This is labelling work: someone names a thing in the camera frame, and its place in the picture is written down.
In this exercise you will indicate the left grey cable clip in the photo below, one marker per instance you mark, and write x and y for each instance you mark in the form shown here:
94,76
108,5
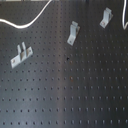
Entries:
23,54

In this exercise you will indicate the grey cable clip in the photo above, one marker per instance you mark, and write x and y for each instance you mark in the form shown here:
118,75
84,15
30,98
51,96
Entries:
74,29
23,54
107,16

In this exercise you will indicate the right grey cable clip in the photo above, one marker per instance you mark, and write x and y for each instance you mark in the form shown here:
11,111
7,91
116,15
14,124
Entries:
107,16

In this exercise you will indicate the middle grey cable clip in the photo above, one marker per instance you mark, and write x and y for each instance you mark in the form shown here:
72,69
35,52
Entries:
74,29

